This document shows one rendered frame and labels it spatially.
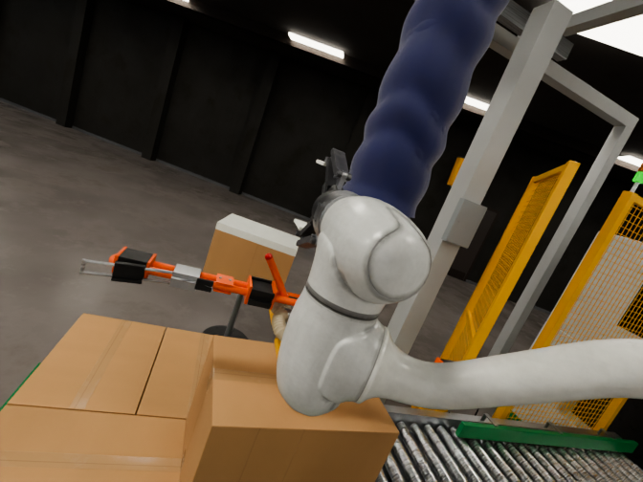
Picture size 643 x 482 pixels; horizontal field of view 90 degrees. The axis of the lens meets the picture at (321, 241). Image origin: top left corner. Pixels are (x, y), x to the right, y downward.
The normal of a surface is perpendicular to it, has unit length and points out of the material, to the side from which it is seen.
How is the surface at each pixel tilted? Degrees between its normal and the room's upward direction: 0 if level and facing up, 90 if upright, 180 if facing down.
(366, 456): 90
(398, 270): 88
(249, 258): 90
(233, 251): 90
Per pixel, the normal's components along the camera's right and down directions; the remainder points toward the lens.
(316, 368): -0.17, 0.18
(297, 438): 0.29, 0.33
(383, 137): -0.51, -0.29
